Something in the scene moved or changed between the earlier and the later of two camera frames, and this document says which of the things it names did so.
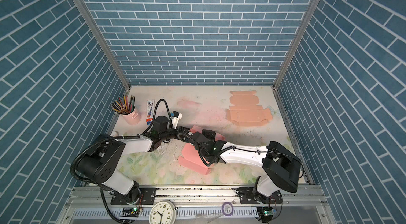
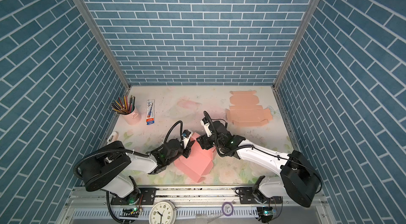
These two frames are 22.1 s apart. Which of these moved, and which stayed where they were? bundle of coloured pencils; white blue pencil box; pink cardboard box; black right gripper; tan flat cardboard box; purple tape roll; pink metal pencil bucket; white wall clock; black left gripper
Moved: black left gripper; pink cardboard box; black right gripper
Stayed: tan flat cardboard box; white wall clock; purple tape roll; pink metal pencil bucket; bundle of coloured pencils; white blue pencil box
